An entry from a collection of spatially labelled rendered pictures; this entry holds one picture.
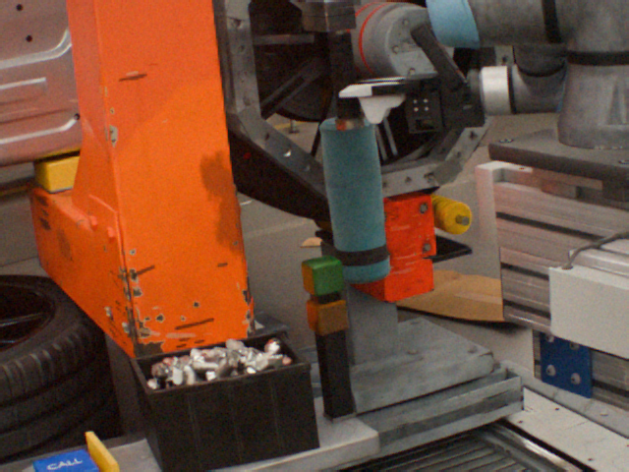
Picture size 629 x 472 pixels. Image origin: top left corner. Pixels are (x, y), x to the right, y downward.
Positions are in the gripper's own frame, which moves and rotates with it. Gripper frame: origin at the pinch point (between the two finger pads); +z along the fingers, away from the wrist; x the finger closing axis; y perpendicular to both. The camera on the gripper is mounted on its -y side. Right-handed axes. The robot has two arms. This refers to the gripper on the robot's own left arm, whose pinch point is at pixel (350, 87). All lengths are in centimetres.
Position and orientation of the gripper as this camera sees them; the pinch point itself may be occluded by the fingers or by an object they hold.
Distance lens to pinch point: 195.8
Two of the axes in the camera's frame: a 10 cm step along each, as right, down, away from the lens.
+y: 1.2, 9.7, 2.2
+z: -9.7, 0.7, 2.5
